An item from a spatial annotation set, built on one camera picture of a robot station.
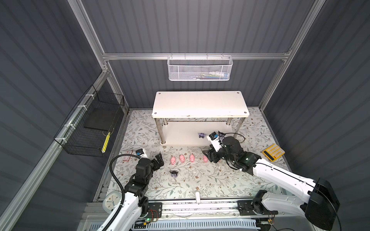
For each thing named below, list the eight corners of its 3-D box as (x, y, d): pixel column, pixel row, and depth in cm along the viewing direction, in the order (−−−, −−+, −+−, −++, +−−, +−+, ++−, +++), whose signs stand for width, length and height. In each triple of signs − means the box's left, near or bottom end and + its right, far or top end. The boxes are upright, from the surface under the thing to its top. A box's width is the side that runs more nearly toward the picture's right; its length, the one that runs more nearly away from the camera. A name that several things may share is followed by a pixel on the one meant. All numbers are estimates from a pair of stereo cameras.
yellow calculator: (272, 162, 92) (273, 161, 91) (261, 152, 97) (262, 150, 96) (284, 154, 96) (285, 152, 95) (273, 144, 101) (274, 142, 99)
